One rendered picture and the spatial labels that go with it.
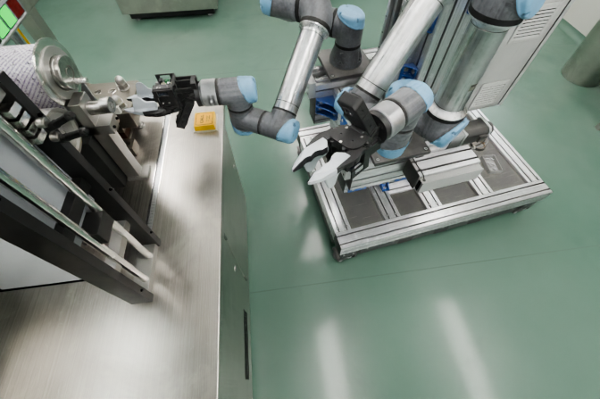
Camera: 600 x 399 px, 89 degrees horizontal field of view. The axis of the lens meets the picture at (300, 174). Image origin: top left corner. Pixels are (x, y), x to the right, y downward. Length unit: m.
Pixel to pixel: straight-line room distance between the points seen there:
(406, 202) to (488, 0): 1.20
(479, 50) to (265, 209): 1.44
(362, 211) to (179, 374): 1.19
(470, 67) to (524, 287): 1.46
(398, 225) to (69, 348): 1.38
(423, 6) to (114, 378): 1.05
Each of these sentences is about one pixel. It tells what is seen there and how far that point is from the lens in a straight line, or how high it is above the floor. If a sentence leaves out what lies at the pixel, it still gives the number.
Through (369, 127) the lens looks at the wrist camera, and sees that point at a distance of 0.60.
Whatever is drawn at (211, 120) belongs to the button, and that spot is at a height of 0.92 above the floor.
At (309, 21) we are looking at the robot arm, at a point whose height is 1.22.
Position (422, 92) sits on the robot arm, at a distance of 0.72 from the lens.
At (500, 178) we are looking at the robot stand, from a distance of 2.14.
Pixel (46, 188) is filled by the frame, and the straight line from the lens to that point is 0.63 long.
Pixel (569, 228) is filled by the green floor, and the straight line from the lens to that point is 2.46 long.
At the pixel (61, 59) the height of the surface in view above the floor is 1.28.
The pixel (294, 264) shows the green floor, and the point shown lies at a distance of 1.77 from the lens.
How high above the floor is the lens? 1.68
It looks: 55 degrees down
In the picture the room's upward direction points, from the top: straight up
